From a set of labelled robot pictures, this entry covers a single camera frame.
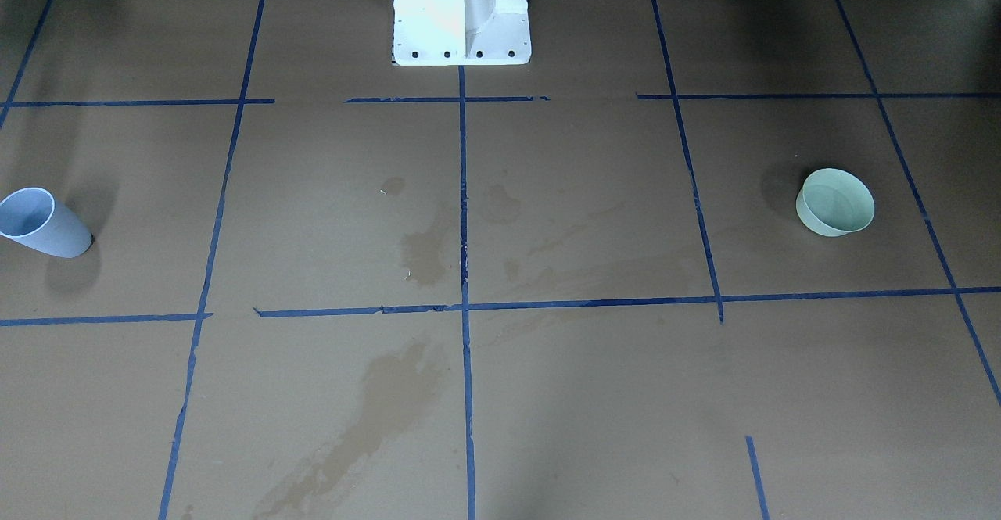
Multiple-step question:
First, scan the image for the mint green bowl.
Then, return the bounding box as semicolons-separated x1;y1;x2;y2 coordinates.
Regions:
796;168;875;238

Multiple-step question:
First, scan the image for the blue plastic cup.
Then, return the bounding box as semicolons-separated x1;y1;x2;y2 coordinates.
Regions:
1;186;93;259

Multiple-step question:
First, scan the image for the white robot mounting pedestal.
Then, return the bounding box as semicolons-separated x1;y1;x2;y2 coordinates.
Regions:
391;0;533;66

